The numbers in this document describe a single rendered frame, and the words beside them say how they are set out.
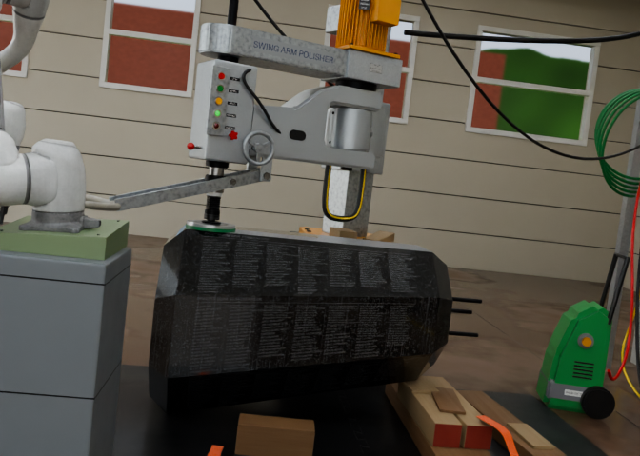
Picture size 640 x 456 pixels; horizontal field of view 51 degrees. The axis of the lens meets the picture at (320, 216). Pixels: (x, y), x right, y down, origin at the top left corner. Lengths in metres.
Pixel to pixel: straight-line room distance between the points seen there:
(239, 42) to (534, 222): 7.44
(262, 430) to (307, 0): 7.30
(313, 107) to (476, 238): 6.75
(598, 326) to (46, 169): 2.86
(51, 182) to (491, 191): 7.98
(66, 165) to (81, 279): 0.36
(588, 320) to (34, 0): 3.00
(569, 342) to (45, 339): 2.70
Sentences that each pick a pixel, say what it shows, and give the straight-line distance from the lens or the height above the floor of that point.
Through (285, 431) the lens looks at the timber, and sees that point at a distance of 2.73.
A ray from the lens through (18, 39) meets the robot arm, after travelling 2.49.
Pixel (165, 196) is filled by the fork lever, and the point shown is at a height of 0.96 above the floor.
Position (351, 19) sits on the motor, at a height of 1.85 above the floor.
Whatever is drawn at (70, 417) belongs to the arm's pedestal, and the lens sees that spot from 2.18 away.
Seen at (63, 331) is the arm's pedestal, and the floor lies 0.59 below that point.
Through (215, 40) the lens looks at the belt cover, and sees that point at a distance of 2.92.
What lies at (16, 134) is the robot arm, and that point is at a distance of 2.67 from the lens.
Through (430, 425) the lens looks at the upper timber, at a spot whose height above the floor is 0.17.
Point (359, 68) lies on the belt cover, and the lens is 3.17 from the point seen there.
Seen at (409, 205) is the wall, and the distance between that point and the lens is 9.32.
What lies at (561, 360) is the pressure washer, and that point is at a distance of 3.90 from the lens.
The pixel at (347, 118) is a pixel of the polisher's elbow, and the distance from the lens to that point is 3.20.
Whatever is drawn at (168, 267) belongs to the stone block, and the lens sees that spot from 2.86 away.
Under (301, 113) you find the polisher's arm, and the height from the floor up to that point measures 1.38.
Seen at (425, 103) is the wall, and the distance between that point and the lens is 9.38.
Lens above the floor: 1.14
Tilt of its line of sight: 4 degrees down
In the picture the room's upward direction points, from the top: 7 degrees clockwise
